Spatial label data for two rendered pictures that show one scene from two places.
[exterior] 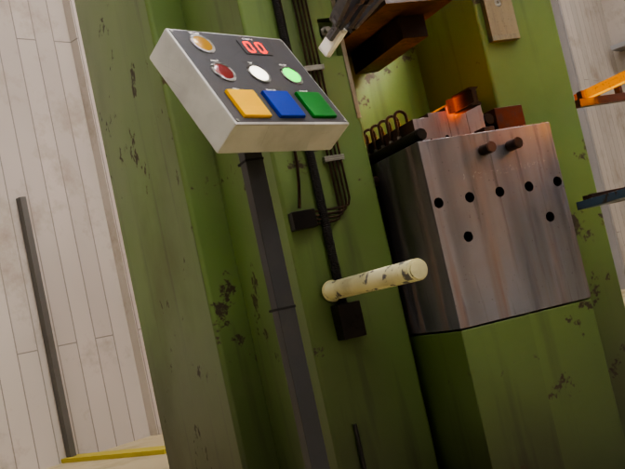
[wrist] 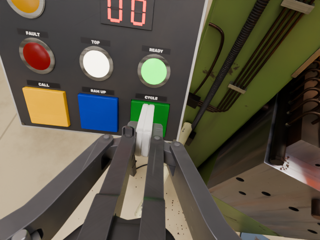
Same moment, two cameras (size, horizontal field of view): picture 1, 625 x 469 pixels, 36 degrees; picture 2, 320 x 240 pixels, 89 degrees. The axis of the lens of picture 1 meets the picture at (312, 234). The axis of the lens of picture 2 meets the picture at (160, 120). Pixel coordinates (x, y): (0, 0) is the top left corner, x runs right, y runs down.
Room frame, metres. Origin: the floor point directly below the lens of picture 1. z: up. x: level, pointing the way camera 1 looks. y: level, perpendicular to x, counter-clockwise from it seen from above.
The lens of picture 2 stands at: (1.87, -0.20, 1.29)
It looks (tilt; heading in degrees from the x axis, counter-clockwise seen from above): 58 degrees down; 43
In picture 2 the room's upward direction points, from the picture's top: 11 degrees clockwise
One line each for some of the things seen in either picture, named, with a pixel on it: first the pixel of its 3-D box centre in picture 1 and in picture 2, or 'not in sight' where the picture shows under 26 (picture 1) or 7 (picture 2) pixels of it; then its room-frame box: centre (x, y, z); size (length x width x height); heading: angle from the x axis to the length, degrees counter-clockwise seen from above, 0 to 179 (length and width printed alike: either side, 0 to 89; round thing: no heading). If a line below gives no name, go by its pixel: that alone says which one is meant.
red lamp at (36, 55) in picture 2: (223, 72); (37, 56); (1.87, 0.10, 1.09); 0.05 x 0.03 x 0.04; 113
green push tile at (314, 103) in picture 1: (314, 106); (149, 118); (1.99, -0.06, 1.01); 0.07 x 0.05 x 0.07; 138
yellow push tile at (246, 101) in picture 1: (247, 104); (49, 106); (1.84, 0.07, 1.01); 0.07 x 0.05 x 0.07; 138
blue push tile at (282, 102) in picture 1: (282, 105); (99, 113); (1.91, 0.00, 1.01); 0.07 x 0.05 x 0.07; 138
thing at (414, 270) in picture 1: (371, 281); (167, 164); (2.08, -0.10, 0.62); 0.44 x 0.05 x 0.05; 23
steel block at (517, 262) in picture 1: (447, 238); (285, 145); (2.52, -0.35, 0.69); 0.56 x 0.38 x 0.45; 23
